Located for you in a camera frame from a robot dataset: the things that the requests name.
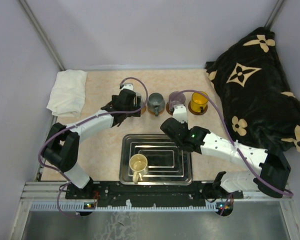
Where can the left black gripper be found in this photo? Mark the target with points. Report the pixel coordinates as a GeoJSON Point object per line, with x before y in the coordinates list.
{"type": "Point", "coordinates": [136, 107]}

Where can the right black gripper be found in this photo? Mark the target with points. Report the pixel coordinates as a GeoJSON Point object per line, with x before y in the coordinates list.
{"type": "Point", "coordinates": [185, 124]}

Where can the white and blue mug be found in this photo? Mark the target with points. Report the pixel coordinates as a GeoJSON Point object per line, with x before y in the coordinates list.
{"type": "Point", "coordinates": [138, 96]}

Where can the brown wooden coaster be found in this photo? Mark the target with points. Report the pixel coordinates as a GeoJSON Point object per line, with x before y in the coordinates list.
{"type": "Point", "coordinates": [143, 110]}
{"type": "Point", "coordinates": [168, 110]}
{"type": "Point", "coordinates": [197, 109]}

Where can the grey metal mug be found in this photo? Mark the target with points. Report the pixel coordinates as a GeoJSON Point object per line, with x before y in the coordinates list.
{"type": "Point", "coordinates": [156, 102]}

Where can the yellow glass mug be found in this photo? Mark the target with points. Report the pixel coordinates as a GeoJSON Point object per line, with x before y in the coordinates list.
{"type": "Point", "coordinates": [200, 99]}

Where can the woven rattan coaster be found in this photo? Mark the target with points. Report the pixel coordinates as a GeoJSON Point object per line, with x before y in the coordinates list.
{"type": "Point", "coordinates": [152, 112]}

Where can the purple mug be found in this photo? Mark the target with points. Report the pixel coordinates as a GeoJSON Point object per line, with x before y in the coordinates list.
{"type": "Point", "coordinates": [176, 98]}

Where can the cream mug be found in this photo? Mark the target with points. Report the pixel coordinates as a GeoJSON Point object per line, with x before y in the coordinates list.
{"type": "Point", "coordinates": [138, 163]}

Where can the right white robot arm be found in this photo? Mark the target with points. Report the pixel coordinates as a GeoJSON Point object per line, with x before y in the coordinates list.
{"type": "Point", "coordinates": [266, 170]}

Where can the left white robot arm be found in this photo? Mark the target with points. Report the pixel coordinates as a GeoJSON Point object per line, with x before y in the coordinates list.
{"type": "Point", "coordinates": [61, 148]}

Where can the metal tray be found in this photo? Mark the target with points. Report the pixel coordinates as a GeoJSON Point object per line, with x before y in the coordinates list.
{"type": "Point", "coordinates": [167, 164]}

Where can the white folded cloth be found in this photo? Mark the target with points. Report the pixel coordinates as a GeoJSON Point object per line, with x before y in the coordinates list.
{"type": "Point", "coordinates": [68, 94]}

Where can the black floral blanket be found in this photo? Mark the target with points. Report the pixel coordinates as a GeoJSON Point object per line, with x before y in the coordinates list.
{"type": "Point", "coordinates": [259, 108]}

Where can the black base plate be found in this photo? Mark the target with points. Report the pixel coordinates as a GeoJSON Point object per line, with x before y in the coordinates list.
{"type": "Point", "coordinates": [207, 190]}

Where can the aluminium frame rail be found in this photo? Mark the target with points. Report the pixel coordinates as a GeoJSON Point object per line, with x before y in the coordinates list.
{"type": "Point", "coordinates": [51, 196]}

